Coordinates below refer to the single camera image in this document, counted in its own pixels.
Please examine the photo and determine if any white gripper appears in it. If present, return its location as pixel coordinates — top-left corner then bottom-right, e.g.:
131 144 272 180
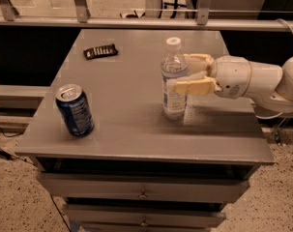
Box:
166 53 250 99

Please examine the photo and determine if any blue label plastic water bottle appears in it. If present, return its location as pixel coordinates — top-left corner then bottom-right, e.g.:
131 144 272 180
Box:
161 37 189 119

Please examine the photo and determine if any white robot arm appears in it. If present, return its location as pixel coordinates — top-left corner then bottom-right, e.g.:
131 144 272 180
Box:
167 54 293 113

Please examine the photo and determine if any black snack bar wrapper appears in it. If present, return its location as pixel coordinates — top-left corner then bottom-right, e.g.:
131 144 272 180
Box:
83 43 119 60

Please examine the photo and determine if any grey drawer cabinet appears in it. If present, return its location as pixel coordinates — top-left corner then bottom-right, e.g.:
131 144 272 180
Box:
16 29 273 232

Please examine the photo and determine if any top grey drawer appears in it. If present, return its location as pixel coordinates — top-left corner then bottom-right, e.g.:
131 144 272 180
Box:
38 173 249 203

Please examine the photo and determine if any grey drawer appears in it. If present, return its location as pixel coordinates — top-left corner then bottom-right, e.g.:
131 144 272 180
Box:
63 205 225 228
38 173 249 203

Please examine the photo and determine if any blue soda can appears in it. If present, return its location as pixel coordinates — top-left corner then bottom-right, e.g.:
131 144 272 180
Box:
55 84 95 137

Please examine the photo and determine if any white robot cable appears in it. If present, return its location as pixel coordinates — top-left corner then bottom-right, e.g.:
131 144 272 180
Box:
255 17 293 120

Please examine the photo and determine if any metal railing frame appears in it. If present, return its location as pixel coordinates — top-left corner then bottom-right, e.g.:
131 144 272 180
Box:
0 0 293 31

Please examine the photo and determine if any black floor cable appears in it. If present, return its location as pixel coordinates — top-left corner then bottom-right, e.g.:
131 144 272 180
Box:
0 123 72 232

